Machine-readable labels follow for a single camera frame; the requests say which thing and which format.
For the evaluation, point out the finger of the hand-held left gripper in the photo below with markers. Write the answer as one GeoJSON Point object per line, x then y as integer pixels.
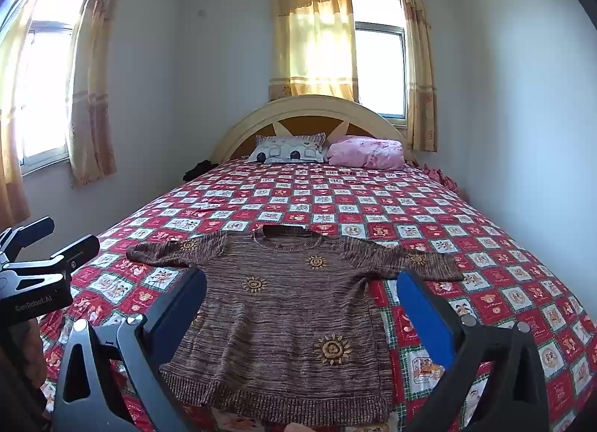
{"type": "Point", "coordinates": [30, 231]}
{"type": "Point", "coordinates": [74, 250]}

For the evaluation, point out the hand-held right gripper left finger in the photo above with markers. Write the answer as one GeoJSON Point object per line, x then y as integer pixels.
{"type": "Point", "coordinates": [179, 310]}

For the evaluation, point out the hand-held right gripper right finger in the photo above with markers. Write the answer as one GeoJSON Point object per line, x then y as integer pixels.
{"type": "Point", "coordinates": [422, 310]}

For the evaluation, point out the brown knitted sweater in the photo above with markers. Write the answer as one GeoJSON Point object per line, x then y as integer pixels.
{"type": "Point", "coordinates": [289, 320]}

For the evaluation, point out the person's left hand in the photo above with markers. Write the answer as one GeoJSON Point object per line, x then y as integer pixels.
{"type": "Point", "coordinates": [32, 348]}

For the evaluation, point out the yellow curtain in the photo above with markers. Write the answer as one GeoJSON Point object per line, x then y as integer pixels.
{"type": "Point", "coordinates": [91, 86]}
{"type": "Point", "coordinates": [419, 68]}
{"type": "Point", "coordinates": [312, 40]}
{"type": "Point", "coordinates": [11, 133]}

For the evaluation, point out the pink crumpled cloth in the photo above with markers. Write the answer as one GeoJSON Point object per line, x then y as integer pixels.
{"type": "Point", "coordinates": [440, 176]}

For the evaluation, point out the black cloth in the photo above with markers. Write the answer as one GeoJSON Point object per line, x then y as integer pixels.
{"type": "Point", "coordinates": [199, 170]}

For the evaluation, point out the red checked printed blanket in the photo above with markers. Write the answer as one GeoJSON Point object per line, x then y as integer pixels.
{"type": "Point", "coordinates": [326, 198]}

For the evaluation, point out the window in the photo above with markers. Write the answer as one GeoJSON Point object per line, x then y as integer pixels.
{"type": "Point", "coordinates": [380, 68]}
{"type": "Point", "coordinates": [46, 77]}

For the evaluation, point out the pink pillow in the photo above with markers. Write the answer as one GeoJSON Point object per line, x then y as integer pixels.
{"type": "Point", "coordinates": [364, 152]}

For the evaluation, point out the white patterned pillow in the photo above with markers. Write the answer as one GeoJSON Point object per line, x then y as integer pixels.
{"type": "Point", "coordinates": [284, 149]}

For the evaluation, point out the cream arched headboard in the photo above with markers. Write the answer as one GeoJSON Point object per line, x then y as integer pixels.
{"type": "Point", "coordinates": [308, 107]}

